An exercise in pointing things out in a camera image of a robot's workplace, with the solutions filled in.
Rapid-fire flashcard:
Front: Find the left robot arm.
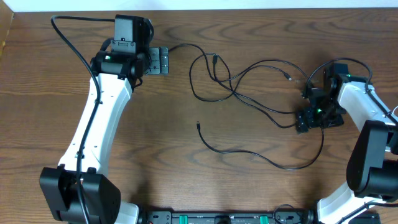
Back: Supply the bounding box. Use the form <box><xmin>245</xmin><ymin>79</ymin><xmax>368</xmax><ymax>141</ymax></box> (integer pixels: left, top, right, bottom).
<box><xmin>39</xmin><ymin>15</ymin><xmax>169</xmax><ymax>223</ymax></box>

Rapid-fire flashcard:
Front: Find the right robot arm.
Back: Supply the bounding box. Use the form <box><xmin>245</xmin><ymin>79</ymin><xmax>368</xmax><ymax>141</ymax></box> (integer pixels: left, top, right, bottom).
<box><xmin>296</xmin><ymin>58</ymin><xmax>397</xmax><ymax>223</ymax></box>

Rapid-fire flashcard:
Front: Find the wooden side panel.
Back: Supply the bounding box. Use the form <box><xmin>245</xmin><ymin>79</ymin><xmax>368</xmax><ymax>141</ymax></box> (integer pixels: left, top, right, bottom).
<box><xmin>0</xmin><ymin>0</ymin><xmax>14</xmax><ymax>56</ymax></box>

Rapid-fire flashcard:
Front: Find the right camera black cable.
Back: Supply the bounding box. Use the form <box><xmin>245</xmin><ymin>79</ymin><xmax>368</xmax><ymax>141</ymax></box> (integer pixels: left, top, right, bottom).
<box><xmin>303</xmin><ymin>57</ymin><xmax>398</xmax><ymax>224</ymax></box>

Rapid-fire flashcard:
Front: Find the camera black cable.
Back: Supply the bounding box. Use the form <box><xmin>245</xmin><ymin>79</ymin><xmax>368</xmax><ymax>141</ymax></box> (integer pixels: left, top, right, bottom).
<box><xmin>303</xmin><ymin>57</ymin><xmax>398</xmax><ymax>224</ymax></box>
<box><xmin>50</xmin><ymin>14</ymin><xmax>155</xmax><ymax>224</ymax></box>

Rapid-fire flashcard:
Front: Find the left camera black cable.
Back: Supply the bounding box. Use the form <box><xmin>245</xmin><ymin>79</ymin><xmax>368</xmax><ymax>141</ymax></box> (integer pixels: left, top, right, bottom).
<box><xmin>50</xmin><ymin>14</ymin><xmax>155</xmax><ymax>224</ymax></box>

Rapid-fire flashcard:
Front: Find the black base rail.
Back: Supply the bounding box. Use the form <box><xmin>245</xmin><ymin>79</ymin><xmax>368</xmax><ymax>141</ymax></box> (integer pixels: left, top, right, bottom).
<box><xmin>136</xmin><ymin>204</ymin><xmax>321</xmax><ymax>224</ymax></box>

